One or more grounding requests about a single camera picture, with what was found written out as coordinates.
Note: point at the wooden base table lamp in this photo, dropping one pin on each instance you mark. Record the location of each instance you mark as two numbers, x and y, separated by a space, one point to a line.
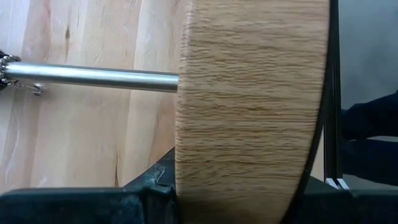
248 109

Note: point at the silver aluminium rail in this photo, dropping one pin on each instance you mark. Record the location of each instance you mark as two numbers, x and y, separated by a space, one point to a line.
337 183

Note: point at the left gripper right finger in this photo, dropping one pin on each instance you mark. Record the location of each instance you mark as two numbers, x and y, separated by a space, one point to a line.
357 208

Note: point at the dark blue object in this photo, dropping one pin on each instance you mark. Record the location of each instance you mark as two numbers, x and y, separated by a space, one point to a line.
373 118

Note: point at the black aluminium table frame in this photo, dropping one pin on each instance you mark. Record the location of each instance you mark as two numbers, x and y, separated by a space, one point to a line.
333 93

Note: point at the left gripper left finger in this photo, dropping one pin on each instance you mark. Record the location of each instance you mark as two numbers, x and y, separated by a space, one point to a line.
77 208

